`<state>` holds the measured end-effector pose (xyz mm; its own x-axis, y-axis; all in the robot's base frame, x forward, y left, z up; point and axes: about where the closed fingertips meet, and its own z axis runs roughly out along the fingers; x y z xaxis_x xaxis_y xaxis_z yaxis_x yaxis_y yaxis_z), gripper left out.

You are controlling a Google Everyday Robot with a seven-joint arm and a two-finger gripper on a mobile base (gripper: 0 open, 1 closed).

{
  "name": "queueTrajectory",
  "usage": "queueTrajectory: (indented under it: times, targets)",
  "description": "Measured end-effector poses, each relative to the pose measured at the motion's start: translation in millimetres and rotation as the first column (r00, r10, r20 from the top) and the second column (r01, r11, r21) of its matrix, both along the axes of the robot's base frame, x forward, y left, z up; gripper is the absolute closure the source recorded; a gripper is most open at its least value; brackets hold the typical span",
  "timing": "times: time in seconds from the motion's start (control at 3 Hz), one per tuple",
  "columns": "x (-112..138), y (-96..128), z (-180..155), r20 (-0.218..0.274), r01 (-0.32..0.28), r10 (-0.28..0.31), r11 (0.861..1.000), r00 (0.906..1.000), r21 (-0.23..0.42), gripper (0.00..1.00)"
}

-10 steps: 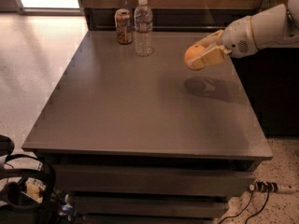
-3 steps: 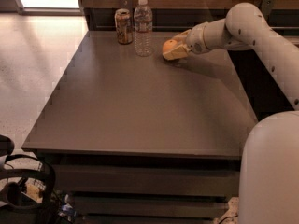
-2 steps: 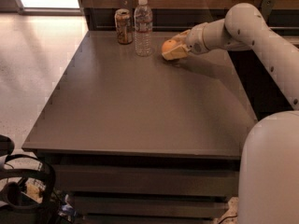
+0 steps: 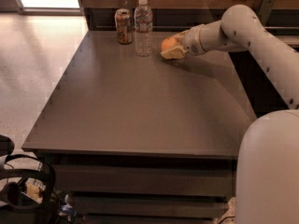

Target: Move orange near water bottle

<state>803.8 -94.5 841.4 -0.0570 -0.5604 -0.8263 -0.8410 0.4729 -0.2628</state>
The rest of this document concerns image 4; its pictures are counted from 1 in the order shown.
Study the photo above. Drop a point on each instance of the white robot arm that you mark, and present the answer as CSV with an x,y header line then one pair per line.
x,y
267,172

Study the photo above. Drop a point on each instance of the metal wall bracket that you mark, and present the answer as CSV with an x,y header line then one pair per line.
x,y
265,10

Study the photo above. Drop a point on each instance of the brown drink can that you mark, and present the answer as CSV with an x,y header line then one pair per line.
x,y
124,27

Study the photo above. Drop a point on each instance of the clear plastic water bottle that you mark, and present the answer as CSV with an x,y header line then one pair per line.
x,y
143,28

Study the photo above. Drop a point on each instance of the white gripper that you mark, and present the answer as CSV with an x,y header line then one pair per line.
x,y
192,42

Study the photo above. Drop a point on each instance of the grey drawer cabinet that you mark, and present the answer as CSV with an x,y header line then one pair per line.
x,y
139,140

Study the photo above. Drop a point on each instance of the orange fruit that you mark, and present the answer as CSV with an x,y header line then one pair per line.
x,y
169,43

